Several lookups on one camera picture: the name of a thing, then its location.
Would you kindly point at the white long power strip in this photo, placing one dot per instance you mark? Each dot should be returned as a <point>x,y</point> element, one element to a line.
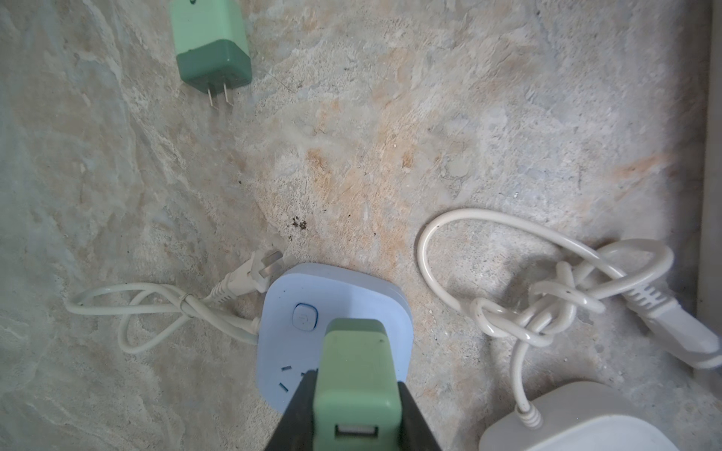
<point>709,286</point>

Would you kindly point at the white square power socket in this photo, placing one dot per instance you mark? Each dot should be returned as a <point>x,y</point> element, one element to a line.
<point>578,416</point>

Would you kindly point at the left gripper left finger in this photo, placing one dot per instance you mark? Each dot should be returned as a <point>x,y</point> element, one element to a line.
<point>295,429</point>

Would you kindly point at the blue square power socket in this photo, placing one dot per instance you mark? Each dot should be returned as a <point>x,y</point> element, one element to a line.
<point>298,308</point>

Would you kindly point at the green plug adapter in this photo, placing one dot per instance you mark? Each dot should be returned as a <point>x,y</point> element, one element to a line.
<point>356,403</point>
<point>211,45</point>

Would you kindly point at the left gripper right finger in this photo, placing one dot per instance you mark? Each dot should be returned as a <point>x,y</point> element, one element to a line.
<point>415,434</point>

